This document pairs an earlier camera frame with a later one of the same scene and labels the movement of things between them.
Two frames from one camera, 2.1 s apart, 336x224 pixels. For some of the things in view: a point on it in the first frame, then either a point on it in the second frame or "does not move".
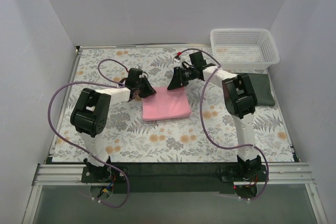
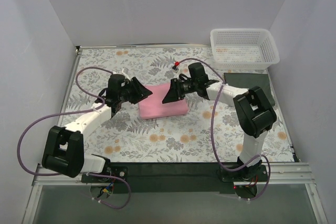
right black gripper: [180, 75] to [177, 91]
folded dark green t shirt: [261, 85] does not move
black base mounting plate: [174, 177] does not move
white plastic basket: [244, 49] does not move
